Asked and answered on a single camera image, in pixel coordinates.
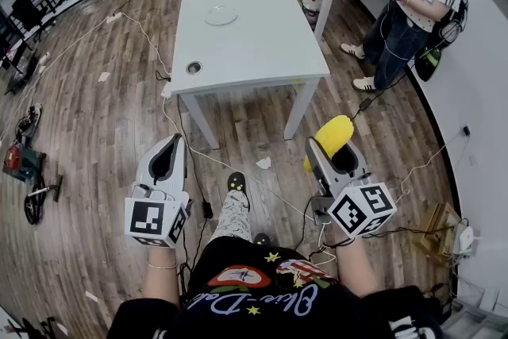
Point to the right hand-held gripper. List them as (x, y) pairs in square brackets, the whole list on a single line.
[(359, 210)]

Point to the person's right forearm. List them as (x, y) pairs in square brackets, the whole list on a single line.
[(353, 270)]

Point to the black power adapter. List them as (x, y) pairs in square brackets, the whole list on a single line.
[(207, 209), (365, 103)]

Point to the black wall plug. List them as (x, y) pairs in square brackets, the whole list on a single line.
[(466, 130)]

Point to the clothes iron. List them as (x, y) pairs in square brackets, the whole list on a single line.
[(28, 121)]

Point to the black printed t-shirt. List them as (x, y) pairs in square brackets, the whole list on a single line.
[(278, 301)]

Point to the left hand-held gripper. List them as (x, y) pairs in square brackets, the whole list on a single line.
[(147, 216)]

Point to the small yellow object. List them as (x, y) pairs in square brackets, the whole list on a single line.
[(335, 133)]

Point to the white router box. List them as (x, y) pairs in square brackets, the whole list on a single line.
[(464, 238)]

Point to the white power strip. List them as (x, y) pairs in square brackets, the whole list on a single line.
[(114, 17)]

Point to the wooden crate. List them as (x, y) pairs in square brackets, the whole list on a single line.
[(434, 230)]

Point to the person's left forearm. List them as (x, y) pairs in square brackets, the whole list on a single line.
[(160, 282)]

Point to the person's patterned trouser leg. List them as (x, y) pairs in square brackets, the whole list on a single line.
[(232, 218)]

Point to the black shoe with yellow dots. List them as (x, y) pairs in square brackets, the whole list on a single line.
[(262, 239), (237, 184)]

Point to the clear glass plate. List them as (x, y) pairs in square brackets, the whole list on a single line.
[(221, 15)]

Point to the white paper scrap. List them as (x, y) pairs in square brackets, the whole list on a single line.
[(104, 77), (264, 163)]

